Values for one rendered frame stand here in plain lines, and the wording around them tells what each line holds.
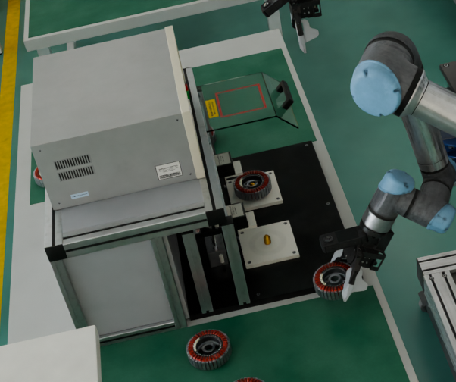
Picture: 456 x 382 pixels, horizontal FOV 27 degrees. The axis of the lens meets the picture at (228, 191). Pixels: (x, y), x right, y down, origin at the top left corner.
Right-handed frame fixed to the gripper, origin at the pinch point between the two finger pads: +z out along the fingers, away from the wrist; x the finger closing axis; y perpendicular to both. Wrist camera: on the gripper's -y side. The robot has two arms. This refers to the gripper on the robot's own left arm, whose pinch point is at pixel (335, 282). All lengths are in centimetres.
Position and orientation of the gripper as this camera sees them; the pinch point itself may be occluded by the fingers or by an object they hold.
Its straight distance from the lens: 247.8
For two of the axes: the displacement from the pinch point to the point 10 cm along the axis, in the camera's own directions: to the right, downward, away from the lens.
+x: -1.6, -6.0, 7.9
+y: 9.3, 1.8, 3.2
